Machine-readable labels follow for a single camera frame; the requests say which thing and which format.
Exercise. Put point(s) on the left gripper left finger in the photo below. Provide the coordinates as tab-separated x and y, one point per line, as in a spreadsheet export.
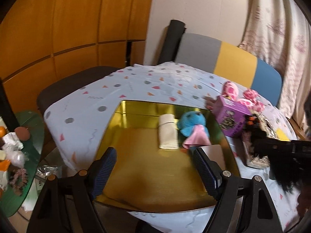
100	171

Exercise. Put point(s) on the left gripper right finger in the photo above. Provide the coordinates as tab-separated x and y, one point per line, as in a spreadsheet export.
209	172

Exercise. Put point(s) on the yellow sponge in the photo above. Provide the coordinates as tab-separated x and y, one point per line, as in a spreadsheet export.
281	135

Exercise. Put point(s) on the small blue bear pink dress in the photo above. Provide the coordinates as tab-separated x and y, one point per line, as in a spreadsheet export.
192	125

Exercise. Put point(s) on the black haired doll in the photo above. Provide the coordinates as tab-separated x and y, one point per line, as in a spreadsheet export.
299	177

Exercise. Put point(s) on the ornate silver tissue box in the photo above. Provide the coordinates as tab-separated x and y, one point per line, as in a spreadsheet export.
256	128

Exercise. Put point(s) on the patterned plastic tablecloth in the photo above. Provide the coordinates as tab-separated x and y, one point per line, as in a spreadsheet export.
78	120

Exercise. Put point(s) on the gold metal tin tray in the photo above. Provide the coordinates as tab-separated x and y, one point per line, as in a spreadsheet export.
145	177

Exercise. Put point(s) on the purple snack box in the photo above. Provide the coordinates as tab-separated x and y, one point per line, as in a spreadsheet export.
230	115

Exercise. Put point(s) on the dark stool seat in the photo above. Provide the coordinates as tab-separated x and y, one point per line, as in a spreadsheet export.
67	85

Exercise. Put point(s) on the green glass side table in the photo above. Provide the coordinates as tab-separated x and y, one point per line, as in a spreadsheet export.
28	158

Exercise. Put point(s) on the grey yellow blue chair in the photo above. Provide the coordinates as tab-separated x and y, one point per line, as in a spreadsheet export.
230	62

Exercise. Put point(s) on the pink patterned curtain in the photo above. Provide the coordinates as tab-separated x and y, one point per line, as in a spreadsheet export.
278	33

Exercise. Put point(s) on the black rolled mat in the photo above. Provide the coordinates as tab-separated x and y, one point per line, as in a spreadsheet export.
172	40

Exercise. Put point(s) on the wooden wardrobe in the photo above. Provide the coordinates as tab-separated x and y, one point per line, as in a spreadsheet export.
44	41

